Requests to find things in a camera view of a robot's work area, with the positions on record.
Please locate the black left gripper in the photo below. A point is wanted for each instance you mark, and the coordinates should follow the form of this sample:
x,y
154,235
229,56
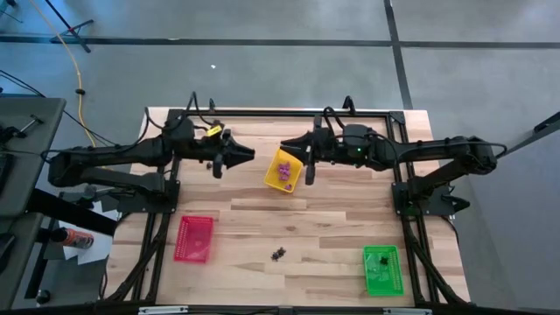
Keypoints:
x,y
205,149

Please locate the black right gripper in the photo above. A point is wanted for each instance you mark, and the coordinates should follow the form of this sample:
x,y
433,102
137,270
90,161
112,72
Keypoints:
x,y
332,146

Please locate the yellow plastic basket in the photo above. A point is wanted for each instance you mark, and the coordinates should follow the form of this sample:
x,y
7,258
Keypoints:
x,y
273,179

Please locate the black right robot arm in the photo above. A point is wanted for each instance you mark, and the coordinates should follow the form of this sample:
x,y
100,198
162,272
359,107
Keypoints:
x,y
437,151

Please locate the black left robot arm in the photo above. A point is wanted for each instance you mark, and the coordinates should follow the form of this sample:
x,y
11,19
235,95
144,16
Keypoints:
x,y
109,153

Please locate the yellow label tag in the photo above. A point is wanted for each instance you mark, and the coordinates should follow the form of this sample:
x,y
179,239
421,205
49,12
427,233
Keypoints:
x,y
214,130

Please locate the red plastic basket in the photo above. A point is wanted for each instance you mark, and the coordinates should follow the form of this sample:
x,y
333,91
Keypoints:
x,y
194,238

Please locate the green plastic basket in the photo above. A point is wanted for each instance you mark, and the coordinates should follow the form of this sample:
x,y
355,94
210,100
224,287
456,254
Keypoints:
x,y
382,280

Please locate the black front crossbar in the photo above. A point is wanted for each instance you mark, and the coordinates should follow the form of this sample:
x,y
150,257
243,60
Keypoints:
x,y
240,312

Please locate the white paper sheets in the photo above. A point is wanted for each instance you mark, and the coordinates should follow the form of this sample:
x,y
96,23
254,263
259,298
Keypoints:
x,y
98,249

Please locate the orange black spray can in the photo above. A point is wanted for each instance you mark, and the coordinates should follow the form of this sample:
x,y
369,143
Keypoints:
x,y
79,239

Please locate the black table leg beam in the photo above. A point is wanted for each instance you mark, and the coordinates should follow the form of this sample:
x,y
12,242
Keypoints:
x,y
65,210

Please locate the grey side table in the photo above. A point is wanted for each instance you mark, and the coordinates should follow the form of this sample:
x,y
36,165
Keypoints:
x,y
35,175

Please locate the black tripod legs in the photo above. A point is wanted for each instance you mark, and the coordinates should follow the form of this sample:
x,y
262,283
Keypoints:
x,y
72,30

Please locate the grey cabinet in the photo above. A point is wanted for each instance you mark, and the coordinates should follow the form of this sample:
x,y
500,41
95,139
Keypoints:
x,y
516,227

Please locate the black round cap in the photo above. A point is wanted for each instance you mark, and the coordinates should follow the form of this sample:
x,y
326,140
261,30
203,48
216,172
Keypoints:
x,y
43,297

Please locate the black aluminium table frame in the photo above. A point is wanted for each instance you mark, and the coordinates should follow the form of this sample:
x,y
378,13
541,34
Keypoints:
x,y
284,113

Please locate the black frame bracket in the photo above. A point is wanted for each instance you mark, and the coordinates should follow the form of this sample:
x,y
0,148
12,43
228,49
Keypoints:
x,y
349,106
212,105

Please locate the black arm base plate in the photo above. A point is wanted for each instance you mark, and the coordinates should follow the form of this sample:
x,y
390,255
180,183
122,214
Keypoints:
x,y
149,206
437,207

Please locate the silver metal bracket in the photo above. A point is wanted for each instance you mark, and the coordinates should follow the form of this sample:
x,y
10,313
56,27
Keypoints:
x,y
407,311
162,310

